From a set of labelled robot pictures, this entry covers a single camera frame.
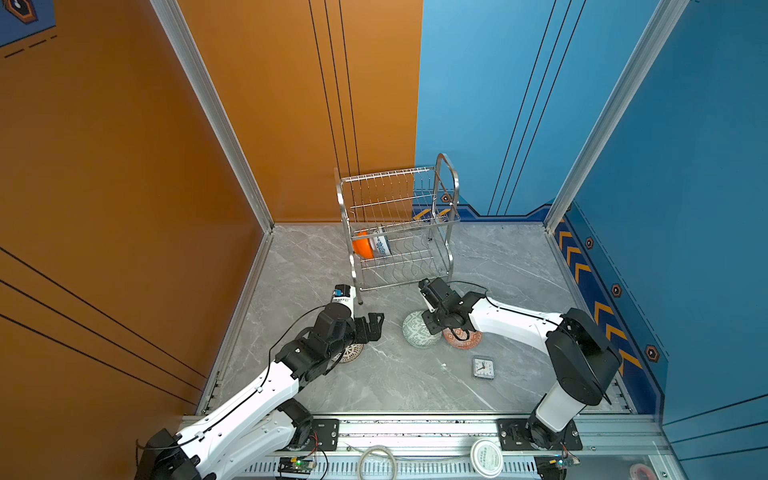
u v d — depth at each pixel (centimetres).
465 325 64
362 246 99
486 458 66
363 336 69
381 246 98
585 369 45
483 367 82
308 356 58
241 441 54
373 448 71
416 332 90
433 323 80
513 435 72
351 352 86
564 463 70
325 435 74
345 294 70
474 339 87
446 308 69
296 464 71
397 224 83
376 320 71
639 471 68
